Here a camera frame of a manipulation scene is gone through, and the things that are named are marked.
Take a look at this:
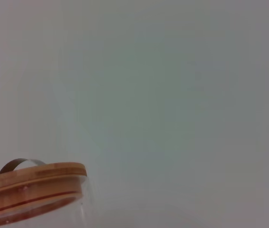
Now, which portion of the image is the metal lid handle strap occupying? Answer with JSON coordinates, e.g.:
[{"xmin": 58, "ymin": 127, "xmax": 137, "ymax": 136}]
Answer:
[{"xmin": 0, "ymin": 158, "xmax": 46, "ymax": 175}]

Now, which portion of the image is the round wooden jar lid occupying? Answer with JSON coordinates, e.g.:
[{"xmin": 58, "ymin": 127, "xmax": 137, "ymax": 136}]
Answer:
[{"xmin": 0, "ymin": 162, "xmax": 87, "ymax": 216}]

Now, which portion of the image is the glass drink dispenser jar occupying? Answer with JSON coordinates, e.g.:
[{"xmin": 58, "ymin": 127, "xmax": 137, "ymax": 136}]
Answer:
[{"xmin": 0, "ymin": 175, "xmax": 97, "ymax": 228}]

